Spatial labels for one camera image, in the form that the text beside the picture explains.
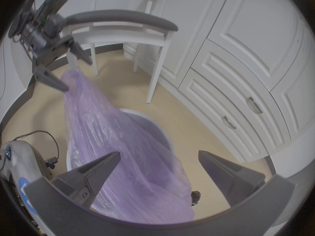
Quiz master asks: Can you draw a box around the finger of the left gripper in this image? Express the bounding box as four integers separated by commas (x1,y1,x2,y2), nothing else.
33,67,69,91
69,41,93,65

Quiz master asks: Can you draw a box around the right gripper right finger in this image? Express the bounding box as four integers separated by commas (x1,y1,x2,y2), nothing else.
198,151,266,208

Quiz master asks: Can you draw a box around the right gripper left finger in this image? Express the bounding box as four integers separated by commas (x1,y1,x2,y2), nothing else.
50,151,121,209

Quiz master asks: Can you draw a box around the black plastic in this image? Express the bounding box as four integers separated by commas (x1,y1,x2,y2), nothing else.
191,191,201,206

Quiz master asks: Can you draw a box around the purple plastic bag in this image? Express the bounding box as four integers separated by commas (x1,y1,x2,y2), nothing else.
60,68,196,224

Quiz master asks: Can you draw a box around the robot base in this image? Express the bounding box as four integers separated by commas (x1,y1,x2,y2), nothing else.
0,142,53,230

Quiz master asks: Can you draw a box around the white trash bin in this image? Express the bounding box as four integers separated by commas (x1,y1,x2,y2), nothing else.
66,108,176,213

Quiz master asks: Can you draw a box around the white chair dark grey seat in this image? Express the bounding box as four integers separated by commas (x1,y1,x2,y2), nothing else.
60,0,179,104

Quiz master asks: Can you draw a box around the white wardrobe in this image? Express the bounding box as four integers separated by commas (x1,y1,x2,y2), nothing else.
123,0,313,164

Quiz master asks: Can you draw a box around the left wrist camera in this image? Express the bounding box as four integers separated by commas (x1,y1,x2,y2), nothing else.
44,14,65,37

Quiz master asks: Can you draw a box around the black cable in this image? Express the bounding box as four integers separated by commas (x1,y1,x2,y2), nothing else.
12,130,59,169

